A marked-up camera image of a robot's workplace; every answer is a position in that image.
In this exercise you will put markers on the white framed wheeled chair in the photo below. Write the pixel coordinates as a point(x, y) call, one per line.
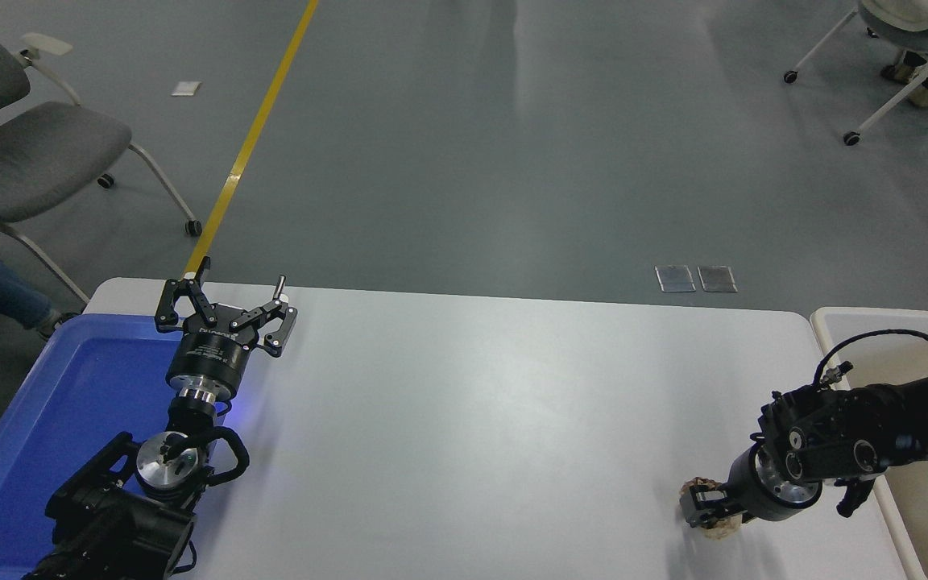
point(915, 36)

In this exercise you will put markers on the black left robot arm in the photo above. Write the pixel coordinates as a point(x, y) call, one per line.
point(109, 524)

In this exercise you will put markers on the tan paper ball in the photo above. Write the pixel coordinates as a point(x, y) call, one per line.
point(720, 531)

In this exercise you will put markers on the grey padded office chair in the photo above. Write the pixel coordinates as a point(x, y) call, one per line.
point(37, 157)

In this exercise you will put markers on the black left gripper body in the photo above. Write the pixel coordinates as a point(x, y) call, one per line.
point(210, 354)

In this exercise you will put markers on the silver floor plate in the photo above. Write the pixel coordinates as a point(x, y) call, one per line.
point(717, 279)
point(675, 279)

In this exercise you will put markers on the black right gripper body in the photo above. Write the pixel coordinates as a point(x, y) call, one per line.
point(742, 491)

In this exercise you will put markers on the blue plastic tray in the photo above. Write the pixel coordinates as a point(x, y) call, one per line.
point(69, 403)

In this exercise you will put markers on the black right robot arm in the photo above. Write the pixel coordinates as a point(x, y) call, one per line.
point(875, 427)

